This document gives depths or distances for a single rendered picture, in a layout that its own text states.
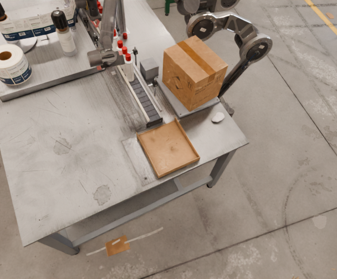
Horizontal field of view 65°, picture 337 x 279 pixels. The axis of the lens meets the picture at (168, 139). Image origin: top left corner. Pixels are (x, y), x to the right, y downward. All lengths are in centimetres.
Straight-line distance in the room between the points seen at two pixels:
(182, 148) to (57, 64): 100
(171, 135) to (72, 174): 60
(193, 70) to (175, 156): 49
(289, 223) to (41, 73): 219
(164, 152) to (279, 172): 139
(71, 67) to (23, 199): 88
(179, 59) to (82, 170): 82
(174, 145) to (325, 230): 158
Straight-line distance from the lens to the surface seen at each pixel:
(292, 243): 248
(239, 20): 187
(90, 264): 224
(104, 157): 153
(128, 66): 166
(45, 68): 195
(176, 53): 159
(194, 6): 134
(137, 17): 233
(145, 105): 163
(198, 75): 149
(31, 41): 215
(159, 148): 153
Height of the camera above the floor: 219
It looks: 60 degrees down
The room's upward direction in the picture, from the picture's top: 6 degrees clockwise
